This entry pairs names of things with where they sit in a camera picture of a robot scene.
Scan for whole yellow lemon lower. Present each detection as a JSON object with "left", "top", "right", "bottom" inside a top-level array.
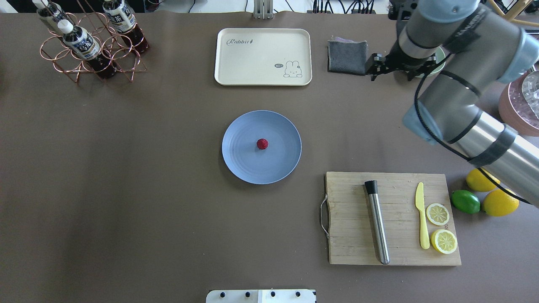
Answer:
[{"left": 483, "top": 189, "right": 520, "bottom": 217}]

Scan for tea bottle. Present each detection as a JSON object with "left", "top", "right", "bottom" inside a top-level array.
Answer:
[
  {"left": 32, "top": 0, "right": 70, "bottom": 35},
  {"left": 102, "top": 0, "right": 149, "bottom": 53},
  {"left": 58, "top": 20, "right": 116, "bottom": 79}
]

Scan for copper wire bottle rack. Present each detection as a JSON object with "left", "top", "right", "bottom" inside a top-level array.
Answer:
[{"left": 33, "top": 0, "right": 149, "bottom": 83}]

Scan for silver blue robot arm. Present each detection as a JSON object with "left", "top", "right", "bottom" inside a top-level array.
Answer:
[{"left": 365, "top": 0, "right": 538, "bottom": 206}]

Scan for whole yellow lemon upper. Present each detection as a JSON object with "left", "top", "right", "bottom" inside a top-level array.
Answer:
[{"left": 465, "top": 168, "right": 500, "bottom": 192}]

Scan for blue plate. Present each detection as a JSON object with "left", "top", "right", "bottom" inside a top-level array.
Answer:
[{"left": 221, "top": 111, "right": 302, "bottom": 185}]

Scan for green small bowl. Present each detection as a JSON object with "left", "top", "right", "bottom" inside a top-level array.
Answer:
[{"left": 415, "top": 47, "right": 446, "bottom": 78}]

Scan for white mounting plate with screws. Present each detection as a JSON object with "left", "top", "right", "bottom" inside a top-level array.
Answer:
[{"left": 205, "top": 288, "right": 317, "bottom": 303}]

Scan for wooden banana stand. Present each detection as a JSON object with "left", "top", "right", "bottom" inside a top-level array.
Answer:
[{"left": 487, "top": 0, "right": 539, "bottom": 28}]

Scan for steel muddler black tip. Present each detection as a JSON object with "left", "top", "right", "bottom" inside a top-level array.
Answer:
[{"left": 364, "top": 180, "right": 390, "bottom": 265}]

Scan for lemon half lower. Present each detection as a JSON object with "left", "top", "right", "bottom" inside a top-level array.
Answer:
[{"left": 430, "top": 229, "right": 458, "bottom": 254}]

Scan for wooden cutting board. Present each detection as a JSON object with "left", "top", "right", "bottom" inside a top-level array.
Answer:
[{"left": 325, "top": 171, "right": 462, "bottom": 266}]

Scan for whole yellow lemon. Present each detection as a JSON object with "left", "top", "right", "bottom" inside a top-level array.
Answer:
[
  {"left": 483, "top": 189, "right": 520, "bottom": 217},
  {"left": 465, "top": 168, "right": 500, "bottom": 192}
]

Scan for red strawberry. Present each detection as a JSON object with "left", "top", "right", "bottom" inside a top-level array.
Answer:
[{"left": 256, "top": 138, "right": 268, "bottom": 150}]

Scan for clear plastic ice cubes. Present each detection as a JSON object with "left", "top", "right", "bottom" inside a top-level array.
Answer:
[{"left": 521, "top": 71, "right": 539, "bottom": 116}]

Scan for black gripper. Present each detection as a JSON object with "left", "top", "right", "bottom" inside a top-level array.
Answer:
[{"left": 365, "top": 50, "right": 437, "bottom": 81}]

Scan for yellow plastic knife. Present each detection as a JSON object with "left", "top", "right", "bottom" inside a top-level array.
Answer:
[{"left": 415, "top": 182, "right": 430, "bottom": 250}]

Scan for tea bottle right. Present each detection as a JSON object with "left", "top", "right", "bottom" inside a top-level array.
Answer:
[{"left": 102, "top": 0, "right": 149, "bottom": 53}]

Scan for tea bottle middle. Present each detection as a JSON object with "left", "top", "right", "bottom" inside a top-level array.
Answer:
[{"left": 58, "top": 20, "right": 116, "bottom": 79}]

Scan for lemon slice upper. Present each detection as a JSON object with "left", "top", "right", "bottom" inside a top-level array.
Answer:
[{"left": 425, "top": 203, "right": 450, "bottom": 226}]

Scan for cream rabbit tray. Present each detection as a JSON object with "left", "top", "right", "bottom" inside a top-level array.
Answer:
[{"left": 214, "top": 28, "right": 312, "bottom": 86}]

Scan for grey folded cloth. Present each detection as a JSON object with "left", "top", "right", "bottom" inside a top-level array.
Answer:
[{"left": 327, "top": 37, "right": 369, "bottom": 76}]

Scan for aluminium frame post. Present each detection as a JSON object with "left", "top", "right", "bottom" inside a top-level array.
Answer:
[{"left": 253, "top": 0, "right": 274, "bottom": 20}]

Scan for tea bottle left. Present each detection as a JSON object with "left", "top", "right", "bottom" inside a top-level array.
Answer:
[{"left": 32, "top": 0, "right": 70, "bottom": 35}]

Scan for pink bowl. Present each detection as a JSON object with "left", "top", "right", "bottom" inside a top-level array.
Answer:
[{"left": 498, "top": 72, "right": 539, "bottom": 137}]

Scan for green lime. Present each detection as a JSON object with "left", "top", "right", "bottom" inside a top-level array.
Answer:
[{"left": 451, "top": 190, "right": 481, "bottom": 214}]

